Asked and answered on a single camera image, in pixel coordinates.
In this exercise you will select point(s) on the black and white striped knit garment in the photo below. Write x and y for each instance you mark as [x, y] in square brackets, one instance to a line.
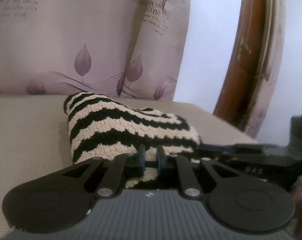
[103, 130]

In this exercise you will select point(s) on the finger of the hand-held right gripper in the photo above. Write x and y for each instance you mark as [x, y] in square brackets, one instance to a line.
[223, 148]

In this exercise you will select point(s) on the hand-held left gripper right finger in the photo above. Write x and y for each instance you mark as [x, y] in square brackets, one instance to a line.
[161, 156]

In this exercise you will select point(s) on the brown wooden frame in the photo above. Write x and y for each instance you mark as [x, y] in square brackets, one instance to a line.
[241, 55]

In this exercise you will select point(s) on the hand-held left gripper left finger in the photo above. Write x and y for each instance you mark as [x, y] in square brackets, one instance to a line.
[141, 156]

